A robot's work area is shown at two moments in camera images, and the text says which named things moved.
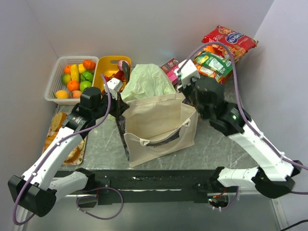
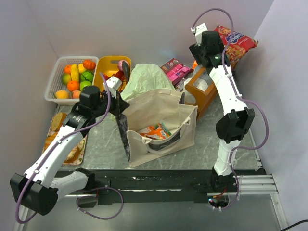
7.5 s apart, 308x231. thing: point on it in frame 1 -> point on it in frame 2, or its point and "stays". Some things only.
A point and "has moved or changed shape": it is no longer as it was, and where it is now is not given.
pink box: [172, 76] stays
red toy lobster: [120, 76] stays
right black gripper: [188, 90] -> [195, 50]
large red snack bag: [237, 43] stays
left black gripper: [119, 106] stays
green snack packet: [220, 63] has moved or changed shape
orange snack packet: [211, 73] has moved or changed shape
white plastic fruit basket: [70, 75] stays
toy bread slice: [57, 121] stays
